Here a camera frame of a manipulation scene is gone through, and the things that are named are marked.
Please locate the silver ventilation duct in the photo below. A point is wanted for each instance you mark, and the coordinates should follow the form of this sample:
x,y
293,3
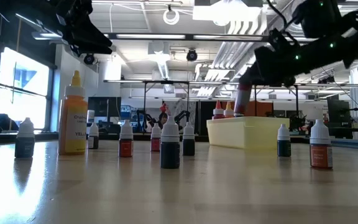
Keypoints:
x,y
228,53

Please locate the long ceiling light fixture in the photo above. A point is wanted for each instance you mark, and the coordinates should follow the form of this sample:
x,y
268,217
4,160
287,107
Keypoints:
x,y
151,36

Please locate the orange partition panel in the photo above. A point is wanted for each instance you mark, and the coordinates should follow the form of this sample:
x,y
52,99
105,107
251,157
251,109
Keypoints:
x,y
263,109

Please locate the small red food coloring bottle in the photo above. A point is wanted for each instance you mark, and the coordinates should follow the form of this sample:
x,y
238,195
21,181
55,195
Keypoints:
x,y
125,147

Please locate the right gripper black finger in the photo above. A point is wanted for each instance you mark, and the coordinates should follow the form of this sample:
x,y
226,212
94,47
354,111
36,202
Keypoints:
x,y
253,76

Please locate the small orange food coloring bottle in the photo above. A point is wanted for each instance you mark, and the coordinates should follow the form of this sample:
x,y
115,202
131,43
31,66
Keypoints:
x,y
321,155

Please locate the large bright window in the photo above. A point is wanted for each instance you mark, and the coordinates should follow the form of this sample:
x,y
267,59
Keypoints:
x,y
23,102

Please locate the black computer monitor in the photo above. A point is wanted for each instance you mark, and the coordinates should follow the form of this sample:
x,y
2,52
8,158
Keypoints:
x,y
104,109

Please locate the large red food coloring bottle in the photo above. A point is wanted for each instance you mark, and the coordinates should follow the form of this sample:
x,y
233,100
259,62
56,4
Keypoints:
x,y
218,107

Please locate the black equipment stand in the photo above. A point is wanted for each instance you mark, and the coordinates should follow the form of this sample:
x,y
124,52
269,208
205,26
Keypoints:
x,y
337,115

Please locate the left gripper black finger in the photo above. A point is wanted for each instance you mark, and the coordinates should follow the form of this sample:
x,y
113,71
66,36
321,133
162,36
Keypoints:
x,y
95,37
95,50

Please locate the large yellow food coloring bottle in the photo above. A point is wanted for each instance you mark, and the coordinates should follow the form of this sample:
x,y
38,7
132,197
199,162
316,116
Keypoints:
x,y
73,124
228,109

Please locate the black metal station frame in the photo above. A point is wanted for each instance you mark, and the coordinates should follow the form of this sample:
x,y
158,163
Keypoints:
x,y
296,105
166,82

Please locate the large orange food coloring bottle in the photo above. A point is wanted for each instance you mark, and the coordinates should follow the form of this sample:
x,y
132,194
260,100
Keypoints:
x,y
242,99

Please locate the yellow translucent plastic bin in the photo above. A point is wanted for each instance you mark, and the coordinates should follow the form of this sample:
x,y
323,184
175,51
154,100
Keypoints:
x,y
247,133

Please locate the small teal food coloring bottle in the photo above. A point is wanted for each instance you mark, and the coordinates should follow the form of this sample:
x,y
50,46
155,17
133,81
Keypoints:
x,y
283,147

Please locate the small black food coloring bottle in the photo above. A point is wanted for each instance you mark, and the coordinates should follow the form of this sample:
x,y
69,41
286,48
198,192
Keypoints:
x,y
93,141
188,146

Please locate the white hanging duct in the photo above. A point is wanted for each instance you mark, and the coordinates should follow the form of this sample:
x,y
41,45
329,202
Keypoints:
x,y
162,62

